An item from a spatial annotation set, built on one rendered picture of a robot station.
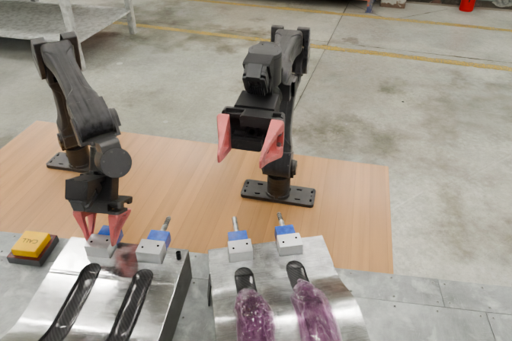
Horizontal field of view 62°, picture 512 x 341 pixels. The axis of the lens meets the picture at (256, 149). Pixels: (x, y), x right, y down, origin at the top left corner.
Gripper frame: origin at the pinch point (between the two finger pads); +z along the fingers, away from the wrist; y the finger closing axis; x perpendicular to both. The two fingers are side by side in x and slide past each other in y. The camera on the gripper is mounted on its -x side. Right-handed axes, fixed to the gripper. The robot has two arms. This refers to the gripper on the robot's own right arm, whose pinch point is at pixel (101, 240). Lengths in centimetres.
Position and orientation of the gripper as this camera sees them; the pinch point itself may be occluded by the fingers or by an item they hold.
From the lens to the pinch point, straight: 94.9
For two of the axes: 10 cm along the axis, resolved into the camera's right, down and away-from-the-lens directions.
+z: -0.6, 9.9, 0.8
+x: 1.2, -0.7, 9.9
